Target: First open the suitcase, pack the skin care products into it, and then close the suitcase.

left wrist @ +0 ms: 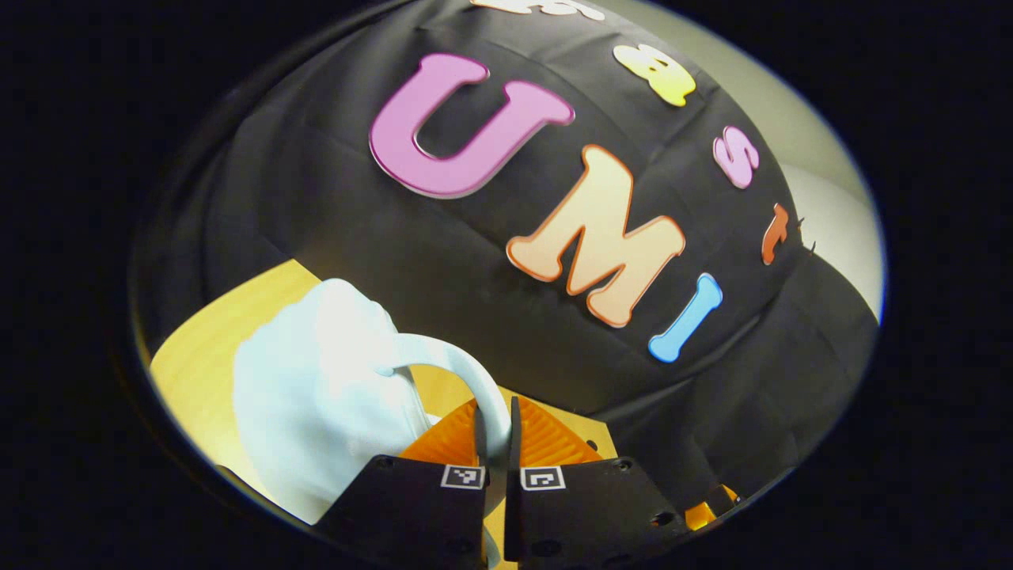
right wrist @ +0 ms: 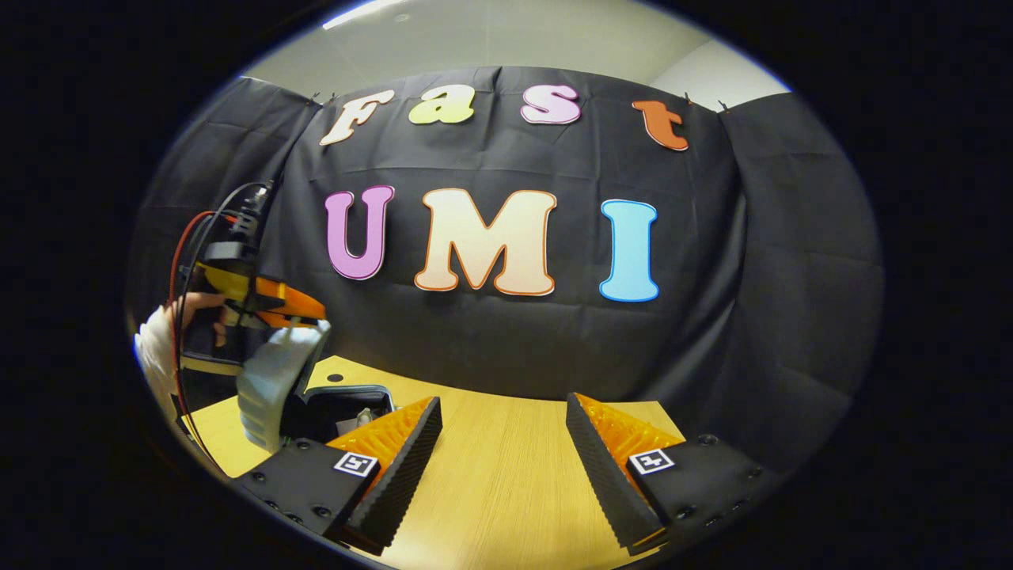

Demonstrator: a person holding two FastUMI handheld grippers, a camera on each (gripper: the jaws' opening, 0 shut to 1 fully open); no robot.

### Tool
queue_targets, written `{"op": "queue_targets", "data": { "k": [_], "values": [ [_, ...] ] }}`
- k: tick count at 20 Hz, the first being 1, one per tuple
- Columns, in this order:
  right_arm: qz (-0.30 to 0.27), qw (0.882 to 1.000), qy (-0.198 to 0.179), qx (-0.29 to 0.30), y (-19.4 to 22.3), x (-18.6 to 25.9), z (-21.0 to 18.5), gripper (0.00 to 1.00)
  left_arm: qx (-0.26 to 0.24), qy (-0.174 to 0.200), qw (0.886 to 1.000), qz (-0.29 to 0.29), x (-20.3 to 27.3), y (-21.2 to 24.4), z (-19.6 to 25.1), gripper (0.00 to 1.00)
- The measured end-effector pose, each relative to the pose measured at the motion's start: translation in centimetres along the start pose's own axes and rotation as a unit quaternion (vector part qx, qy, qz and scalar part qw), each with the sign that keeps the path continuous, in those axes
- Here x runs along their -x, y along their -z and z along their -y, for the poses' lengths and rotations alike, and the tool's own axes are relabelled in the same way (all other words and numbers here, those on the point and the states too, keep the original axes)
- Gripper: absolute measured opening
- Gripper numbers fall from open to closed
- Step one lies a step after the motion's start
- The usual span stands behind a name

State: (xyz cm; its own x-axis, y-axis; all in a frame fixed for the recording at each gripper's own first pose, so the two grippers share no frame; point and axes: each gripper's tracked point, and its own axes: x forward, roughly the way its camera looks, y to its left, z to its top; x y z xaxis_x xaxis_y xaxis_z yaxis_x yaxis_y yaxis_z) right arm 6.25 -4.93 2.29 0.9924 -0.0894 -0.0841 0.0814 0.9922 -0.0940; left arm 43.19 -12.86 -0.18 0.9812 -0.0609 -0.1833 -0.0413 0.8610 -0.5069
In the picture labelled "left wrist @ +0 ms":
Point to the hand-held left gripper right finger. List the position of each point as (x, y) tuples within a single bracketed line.
[(586, 511)]

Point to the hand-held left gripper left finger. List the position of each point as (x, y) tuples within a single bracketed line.
[(419, 507)]

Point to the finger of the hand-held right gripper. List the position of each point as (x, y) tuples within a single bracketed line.
[(700, 514)]

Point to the small light blue suitcase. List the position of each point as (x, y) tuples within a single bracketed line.
[(316, 396)]

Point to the black backdrop cloth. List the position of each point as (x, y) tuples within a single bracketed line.
[(443, 261)]

